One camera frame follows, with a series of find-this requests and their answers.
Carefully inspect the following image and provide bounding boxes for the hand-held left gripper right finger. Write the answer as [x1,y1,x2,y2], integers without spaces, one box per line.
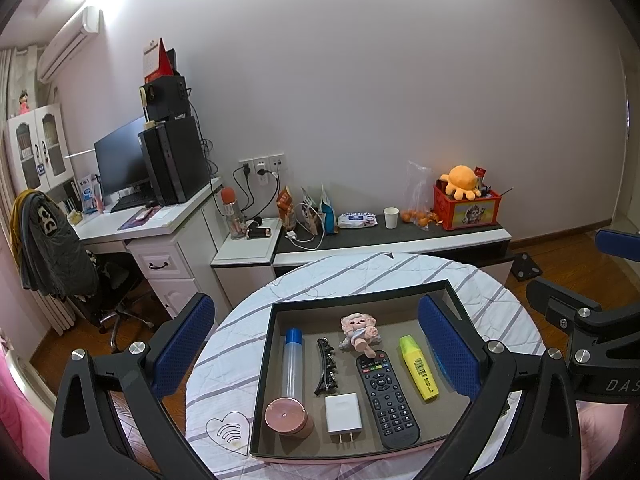
[417,292,583,480]

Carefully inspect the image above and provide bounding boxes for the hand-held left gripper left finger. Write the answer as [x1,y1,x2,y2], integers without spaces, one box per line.
[49,292,217,480]

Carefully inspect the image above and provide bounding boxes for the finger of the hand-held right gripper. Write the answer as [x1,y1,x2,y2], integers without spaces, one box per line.
[526,277,606,332]
[596,228,640,263]

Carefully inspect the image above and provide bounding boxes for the yellow highlighter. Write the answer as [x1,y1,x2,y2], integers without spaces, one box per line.
[398,335,440,402]

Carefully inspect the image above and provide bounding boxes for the black remote control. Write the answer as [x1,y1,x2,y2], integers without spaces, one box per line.
[355,350,422,450]

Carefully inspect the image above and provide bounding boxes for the pink doll figurine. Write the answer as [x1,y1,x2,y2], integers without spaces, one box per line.
[339,312,383,359]

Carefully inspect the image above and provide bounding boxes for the pink storage box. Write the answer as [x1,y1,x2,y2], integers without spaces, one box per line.
[248,279,493,463]

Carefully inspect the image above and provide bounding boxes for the white charger plug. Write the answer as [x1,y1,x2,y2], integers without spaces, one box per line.
[325,393,363,445]

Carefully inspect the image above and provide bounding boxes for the black hair clip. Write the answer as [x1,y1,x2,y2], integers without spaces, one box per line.
[314,337,341,397]

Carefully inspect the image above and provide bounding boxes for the person's right forearm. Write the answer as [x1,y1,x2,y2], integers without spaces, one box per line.
[577,402,633,480]

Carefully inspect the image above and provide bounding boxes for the white desk with drawers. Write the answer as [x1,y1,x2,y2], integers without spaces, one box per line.
[72,176,233,321]

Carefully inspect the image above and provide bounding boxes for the small white side cabinet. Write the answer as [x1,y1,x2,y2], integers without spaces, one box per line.
[210,217,282,308]

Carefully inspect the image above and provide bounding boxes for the black office chair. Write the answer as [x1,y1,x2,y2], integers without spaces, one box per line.
[65,252,156,353]

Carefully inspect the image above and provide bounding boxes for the low black-topped white bench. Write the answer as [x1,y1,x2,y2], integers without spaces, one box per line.
[274,214,513,281]

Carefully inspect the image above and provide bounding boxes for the clear tube with blue cap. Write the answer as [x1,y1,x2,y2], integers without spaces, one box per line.
[281,328,306,401]

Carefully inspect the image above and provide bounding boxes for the red printed box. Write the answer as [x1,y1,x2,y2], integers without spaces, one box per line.
[433,181,501,231]

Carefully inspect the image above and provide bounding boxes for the rose gold lidded jar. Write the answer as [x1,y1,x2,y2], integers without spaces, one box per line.
[264,396,315,437]

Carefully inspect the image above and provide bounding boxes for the white radiator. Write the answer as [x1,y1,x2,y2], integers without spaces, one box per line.
[37,290,76,336]

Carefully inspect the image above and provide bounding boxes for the purple mouse pad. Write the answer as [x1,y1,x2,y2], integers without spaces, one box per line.
[117,207,161,231]

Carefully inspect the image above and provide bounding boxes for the clear bottle with orange cap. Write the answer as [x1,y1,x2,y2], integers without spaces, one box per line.
[221,187,246,240]

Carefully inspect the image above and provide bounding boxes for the small black cylinder device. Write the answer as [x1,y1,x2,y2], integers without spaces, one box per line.
[245,216,273,241]

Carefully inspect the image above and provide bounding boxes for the plastic bag of oranges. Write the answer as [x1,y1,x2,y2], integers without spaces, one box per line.
[400,160,443,231]

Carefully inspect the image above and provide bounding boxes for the black keyboard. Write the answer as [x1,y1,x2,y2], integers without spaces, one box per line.
[110,194,158,213]

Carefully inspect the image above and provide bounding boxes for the orange octopus plush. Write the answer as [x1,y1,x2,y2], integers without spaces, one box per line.
[440,166,482,199]

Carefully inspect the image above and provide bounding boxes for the wet wipes pack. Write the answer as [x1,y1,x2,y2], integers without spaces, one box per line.
[336,211,378,231]

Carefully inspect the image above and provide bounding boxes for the grey jacket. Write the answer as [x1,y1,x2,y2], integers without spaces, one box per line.
[17,191,99,301]

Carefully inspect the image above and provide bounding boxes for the orange snack bag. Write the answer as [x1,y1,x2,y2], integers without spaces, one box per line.
[276,186,296,228]

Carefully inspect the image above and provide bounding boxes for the pink blanket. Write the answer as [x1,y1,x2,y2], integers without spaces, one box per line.
[0,330,53,461]

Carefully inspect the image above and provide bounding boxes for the blue and white carton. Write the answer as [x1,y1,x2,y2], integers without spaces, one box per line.
[77,174,98,215]

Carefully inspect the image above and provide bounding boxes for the blue snack bag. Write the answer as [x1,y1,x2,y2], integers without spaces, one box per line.
[319,183,337,236]

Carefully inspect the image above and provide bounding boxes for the printed paper bag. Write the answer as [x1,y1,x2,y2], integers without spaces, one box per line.
[299,187,323,235]

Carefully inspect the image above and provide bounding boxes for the black computer tower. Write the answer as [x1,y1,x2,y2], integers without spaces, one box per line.
[137,116,211,207]

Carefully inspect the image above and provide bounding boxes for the black computer monitor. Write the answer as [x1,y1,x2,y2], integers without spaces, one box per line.
[94,116,151,200]

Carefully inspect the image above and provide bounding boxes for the yellow garment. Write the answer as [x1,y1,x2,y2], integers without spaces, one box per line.
[11,189,38,261]

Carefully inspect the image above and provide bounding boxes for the white glass-door cabinet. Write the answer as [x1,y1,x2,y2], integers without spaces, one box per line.
[5,103,76,196]

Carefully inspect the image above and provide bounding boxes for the black box with yellow tag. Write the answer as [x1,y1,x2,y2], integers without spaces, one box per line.
[140,75,191,122]

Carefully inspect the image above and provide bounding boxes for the red desk calendar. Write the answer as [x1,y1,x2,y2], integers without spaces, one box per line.
[142,37,177,86]

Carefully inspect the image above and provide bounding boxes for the white air conditioner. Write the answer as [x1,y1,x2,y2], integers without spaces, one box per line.
[37,6,101,83]

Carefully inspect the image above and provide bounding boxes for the white charger with cable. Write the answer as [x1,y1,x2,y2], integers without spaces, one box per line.
[285,200,326,251]

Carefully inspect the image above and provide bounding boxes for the white wall socket strip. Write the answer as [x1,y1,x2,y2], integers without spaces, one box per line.
[238,155,286,176]

